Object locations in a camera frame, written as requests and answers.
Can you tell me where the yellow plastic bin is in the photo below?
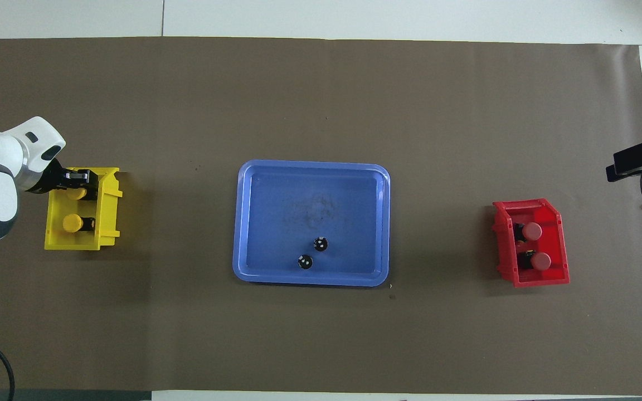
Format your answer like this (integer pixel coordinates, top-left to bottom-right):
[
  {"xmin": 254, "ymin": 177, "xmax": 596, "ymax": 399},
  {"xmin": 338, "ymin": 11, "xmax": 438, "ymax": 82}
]
[{"xmin": 44, "ymin": 167, "xmax": 123, "ymax": 251}]

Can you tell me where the blue plastic tray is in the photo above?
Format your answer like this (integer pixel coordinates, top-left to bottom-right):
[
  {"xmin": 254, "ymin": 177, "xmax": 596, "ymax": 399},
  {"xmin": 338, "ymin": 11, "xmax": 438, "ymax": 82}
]
[{"xmin": 232, "ymin": 160, "xmax": 391, "ymax": 287}]

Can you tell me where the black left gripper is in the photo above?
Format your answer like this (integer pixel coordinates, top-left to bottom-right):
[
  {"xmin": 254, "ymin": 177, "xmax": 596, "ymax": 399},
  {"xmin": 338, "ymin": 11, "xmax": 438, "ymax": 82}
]
[{"xmin": 25, "ymin": 159, "xmax": 99, "ymax": 201}]

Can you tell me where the red plastic bin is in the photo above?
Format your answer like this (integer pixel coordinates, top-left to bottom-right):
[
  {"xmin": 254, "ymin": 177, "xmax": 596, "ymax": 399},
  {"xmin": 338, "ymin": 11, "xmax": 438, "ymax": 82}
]
[{"xmin": 492, "ymin": 198, "xmax": 571, "ymax": 288}]

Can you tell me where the brown paper table mat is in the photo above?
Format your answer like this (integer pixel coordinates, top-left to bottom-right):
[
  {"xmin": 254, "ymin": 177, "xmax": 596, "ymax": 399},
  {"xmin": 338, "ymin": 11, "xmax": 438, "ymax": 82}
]
[{"xmin": 0, "ymin": 36, "xmax": 642, "ymax": 393}]

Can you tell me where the red push button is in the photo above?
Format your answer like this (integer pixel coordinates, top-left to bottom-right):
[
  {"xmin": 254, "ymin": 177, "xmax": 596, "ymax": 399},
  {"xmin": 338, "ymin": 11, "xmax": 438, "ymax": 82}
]
[
  {"xmin": 518, "ymin": 250, "xmax": 552, "ymax": 271},
  {"xmin": 513, "ymin": 222, "xmax": 543, "ymax": 243}
]

